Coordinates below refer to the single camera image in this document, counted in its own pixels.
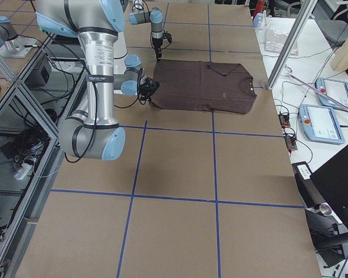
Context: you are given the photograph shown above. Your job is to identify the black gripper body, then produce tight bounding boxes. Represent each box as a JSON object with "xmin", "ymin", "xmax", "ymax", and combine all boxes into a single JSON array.
[
  {"xmin": 138, "ymin": 79, "xmax": 160, "ymax": 100},
  {"xmin": 151, "ymin": 31, "xmax": 172, "ymax": 52}
]

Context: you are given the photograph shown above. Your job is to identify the brown t-shirt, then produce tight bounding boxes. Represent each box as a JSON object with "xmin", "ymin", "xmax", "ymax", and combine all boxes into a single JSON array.
[{"xmin": 151, "ymin": 60, "xmax": 257, "ymax": 115}]

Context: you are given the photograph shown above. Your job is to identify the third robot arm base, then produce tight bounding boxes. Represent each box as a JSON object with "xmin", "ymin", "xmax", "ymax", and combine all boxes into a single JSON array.
[{"xmin": 0, "ymin": 16, "xmax": 37, "ymax": 58}]

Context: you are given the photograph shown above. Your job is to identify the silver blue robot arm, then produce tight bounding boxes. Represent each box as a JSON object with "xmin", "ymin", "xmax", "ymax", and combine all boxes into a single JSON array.
[
  {"xmin": 36, "ymin": 1, "xmax": 160, "ymax": 160},
  {"xmin": 129, "ymin": 1, "xmax": 172, "ymax": 61}
]

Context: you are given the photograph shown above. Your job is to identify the silver foil bag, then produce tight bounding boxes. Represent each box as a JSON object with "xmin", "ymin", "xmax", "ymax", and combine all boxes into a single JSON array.
[{"xmin": 264, "ymin": 28, "xmax": 288, "ymax": 53}]

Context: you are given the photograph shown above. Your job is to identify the white reacher grabber tool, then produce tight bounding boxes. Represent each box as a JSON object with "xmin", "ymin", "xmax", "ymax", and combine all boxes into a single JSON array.
[{"xmin": 285, "ymin": 67, "xmax": 348, "ymax": 112}]

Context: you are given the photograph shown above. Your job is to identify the white power strip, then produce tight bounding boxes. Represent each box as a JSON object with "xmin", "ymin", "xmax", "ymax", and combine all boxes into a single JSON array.
[{"xmin": 13, "ymin": 162, "xmax": 33, "ymax": 180}]

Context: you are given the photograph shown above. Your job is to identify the near blue teach pendant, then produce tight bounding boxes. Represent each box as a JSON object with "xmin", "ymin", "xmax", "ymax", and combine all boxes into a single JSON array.
[{"xmin": 299, "ymin": 104, "xmax": 345, "ymax": 145}]

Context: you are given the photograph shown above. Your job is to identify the blue teach pendant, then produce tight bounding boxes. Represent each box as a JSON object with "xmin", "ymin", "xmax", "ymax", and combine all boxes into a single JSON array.
[
  {"xmin": 299, "ymin": 104, "xmax": 345, "ymax": 145},
  {"xmin": 316, "ymin": 78, "xmax": 348, "ymax": 107}
]

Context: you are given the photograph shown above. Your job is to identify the far blue teach pendant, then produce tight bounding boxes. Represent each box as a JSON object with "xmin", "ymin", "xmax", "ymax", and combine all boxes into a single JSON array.
[{"xmin": 316, "ymin": 78, "xmax": 348, "ymax": 107}]

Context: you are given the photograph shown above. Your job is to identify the wooden plank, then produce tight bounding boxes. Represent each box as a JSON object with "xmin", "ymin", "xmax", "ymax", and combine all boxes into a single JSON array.
[{"xmin": 330, "ymin": 37, "xmax": 348, "ymax": 71}]

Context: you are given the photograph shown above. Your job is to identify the black box with label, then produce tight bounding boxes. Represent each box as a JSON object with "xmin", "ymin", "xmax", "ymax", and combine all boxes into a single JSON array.
[{"xmin": 292, "ymin": 162, "xmax": 332, "ymax": 216}]

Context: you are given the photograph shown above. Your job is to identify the black monitor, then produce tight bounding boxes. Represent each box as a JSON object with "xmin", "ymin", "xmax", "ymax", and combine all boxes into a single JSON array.
[{"xmin": 311, "ymin": 144, "xmax": 348, "ymax": 229}]

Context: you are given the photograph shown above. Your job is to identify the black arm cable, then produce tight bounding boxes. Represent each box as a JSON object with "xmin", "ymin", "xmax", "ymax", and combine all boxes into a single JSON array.
[{"xmin": 62, "ymin": 68, "xmax": 147, "ymax": 164}]

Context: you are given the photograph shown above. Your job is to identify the aluminium frame rack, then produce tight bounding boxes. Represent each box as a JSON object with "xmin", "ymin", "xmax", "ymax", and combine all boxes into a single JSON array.
[{"xmin": 0, "ymin": 35, "xmax": 86, "ymax": 277}]

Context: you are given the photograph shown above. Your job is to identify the aluminium frame post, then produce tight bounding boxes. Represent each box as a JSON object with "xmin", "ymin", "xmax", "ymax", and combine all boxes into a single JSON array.
[{"xmin": 267, "ymin": 0, "xmax": 318, "ymax": 90}]

